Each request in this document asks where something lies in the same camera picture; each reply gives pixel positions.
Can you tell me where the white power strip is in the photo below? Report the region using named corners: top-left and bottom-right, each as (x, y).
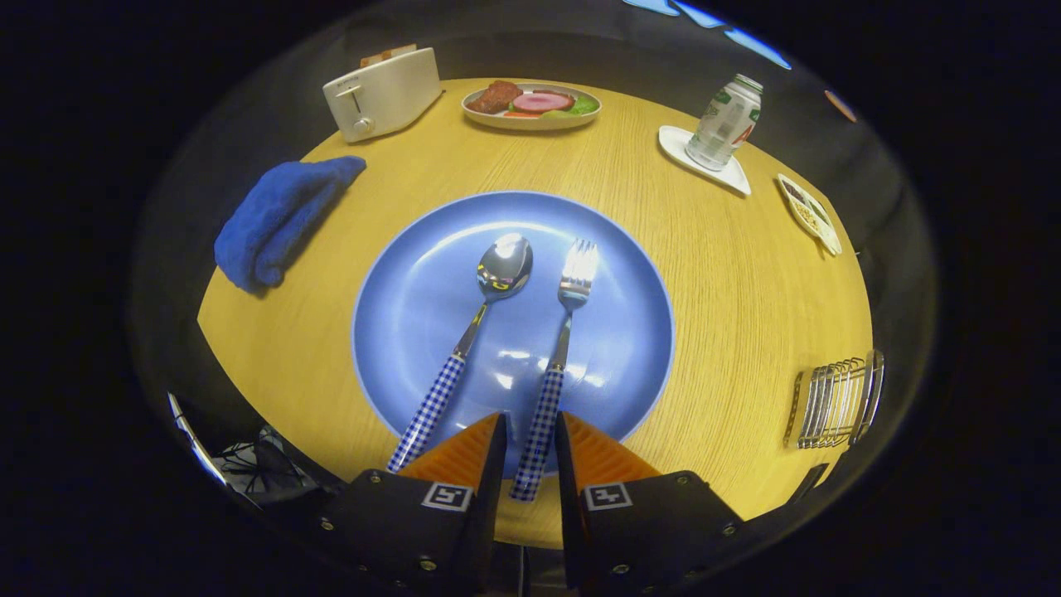
top-left (168, 391), bottom-right (229, 490)

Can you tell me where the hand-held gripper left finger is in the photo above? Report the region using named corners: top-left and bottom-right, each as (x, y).
top-left (319, 412), bottom-right (508, 594)

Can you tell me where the toast slice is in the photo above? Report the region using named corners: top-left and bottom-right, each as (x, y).
top-left (360, 44), bottom-right (418, 69)

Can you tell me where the metal wire basket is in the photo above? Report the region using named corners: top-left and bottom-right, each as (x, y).
top-left (783, 349), bottom-right (886, 450)

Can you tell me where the checked handle spoon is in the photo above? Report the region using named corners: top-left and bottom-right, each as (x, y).
top-left (388, 233), bottom-right (534, 474)

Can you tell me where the beige oval food plate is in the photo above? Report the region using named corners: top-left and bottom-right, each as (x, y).
top-left (461, 80), bottom-right (603, 132)

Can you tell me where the brown meat piece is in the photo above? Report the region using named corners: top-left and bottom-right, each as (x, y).
top-left (467, 80), bottom-right (523, 115)

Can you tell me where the white square coaster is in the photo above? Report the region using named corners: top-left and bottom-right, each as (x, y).
top-left (659, 125), bottom-right (753, 197)

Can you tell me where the white drink bottle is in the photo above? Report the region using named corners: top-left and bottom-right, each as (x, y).
top-left (685, 74), bottom-right (763, 172)

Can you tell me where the blue folded towel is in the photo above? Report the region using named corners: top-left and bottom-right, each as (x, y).
top-left (214, 155), bottom-right (367, 295)

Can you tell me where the checked handle fork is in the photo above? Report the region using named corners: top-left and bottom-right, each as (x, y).
top-left (509, 239), bottom-right (599, 503)

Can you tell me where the white divided tray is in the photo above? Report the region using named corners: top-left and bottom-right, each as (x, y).
top-left (777, 173), bottom-right (843, 256)

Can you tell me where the black cable bundle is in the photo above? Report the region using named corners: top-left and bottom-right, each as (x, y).
top-left (207, 423), bottom-right (303, 498)

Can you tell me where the blue round plate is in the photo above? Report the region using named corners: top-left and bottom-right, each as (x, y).
top-left (351, 191), bottom-right (676, 478)

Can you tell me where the white toaster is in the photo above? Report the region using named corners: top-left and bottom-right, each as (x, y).
top-left (322, 47), bottom-right (443, 143)

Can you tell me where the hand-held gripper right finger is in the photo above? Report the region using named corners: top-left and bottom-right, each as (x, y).
top-left (554, 410), bottom-right (743, 596)

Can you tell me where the pink ham slice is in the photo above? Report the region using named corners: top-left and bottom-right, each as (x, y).
top-left (511, 90), bottom-right (576, 114)

